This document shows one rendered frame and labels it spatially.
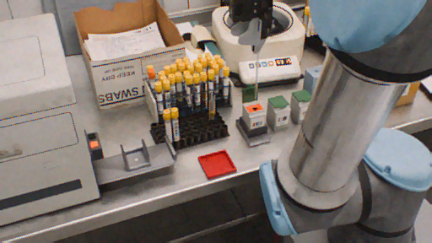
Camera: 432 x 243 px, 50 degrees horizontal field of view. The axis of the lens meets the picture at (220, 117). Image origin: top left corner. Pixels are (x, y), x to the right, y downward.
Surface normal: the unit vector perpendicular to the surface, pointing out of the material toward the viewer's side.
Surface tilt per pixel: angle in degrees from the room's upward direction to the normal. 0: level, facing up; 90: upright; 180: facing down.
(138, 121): 0
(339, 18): 84
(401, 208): 90
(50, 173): 90
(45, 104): 90
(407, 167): 7
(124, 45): 1
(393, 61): 106
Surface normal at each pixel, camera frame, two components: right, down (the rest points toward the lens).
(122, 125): 0.00, -0.77
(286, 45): 0.22, 0.62
